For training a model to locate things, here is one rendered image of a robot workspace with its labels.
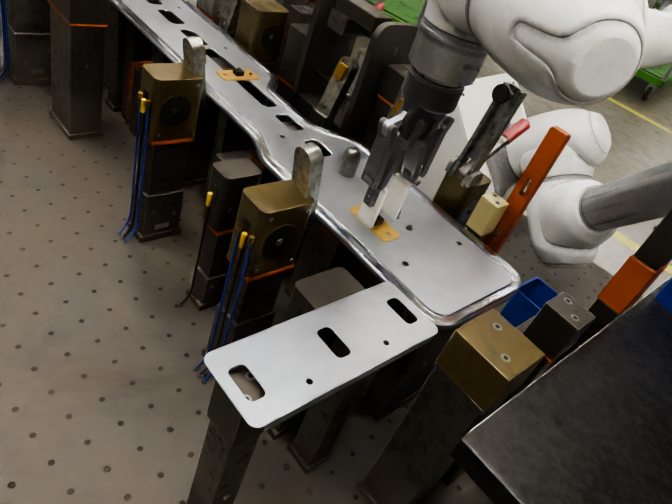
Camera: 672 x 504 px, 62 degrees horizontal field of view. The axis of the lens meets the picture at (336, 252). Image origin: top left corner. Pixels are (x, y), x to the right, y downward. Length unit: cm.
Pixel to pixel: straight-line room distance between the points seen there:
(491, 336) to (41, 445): 61
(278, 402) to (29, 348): 51
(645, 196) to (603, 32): 73
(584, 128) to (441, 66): 80
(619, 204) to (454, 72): 66
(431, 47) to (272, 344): 39
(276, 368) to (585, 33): 42
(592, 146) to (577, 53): 95
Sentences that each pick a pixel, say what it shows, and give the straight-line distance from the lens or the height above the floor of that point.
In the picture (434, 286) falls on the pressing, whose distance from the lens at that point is 79.
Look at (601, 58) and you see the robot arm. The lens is 53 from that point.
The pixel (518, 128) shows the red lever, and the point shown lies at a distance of 102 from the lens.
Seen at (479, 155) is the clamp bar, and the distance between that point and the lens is 95.
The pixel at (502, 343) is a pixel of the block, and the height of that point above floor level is 106.
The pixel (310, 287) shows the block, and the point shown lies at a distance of 73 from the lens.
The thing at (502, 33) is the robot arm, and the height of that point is 135.
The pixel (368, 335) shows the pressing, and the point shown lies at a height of 100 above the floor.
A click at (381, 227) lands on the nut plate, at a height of 100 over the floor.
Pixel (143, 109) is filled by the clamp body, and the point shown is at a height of 98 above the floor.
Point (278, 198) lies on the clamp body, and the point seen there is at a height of 105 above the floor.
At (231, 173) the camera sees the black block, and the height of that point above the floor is 99.
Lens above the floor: 146
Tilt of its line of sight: 37 degrees down
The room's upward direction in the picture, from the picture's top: 21 degrees clockwise
